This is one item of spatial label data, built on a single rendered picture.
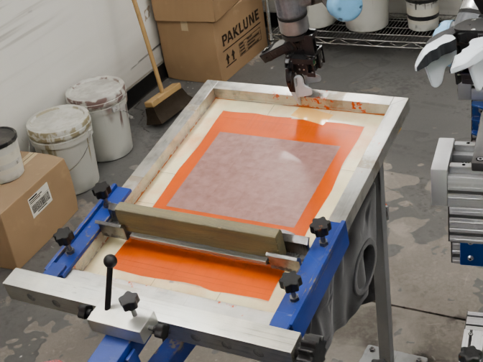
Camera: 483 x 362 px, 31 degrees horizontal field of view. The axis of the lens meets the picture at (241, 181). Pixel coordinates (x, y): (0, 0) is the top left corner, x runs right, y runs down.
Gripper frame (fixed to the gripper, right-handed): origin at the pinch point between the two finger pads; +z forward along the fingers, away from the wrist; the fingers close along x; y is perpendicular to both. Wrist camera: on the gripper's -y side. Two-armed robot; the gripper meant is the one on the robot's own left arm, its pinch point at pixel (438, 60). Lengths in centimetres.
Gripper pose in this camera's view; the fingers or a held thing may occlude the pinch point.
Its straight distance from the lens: 115.1
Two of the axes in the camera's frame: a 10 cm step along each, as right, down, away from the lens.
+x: -7.1, -1.4, 6.9
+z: -6.7, 4.6, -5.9
